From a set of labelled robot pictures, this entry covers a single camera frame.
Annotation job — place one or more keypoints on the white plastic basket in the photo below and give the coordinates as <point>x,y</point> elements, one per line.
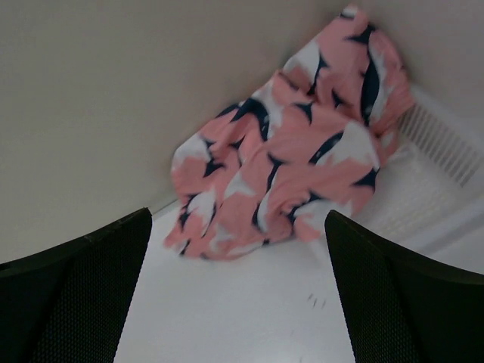
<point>431,192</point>

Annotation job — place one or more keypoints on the pink shark print shorts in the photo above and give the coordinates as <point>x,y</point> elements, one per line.
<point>311,140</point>

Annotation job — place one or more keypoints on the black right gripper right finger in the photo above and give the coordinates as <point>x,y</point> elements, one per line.
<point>401,306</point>

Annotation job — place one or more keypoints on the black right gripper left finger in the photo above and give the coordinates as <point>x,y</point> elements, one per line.
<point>69,303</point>

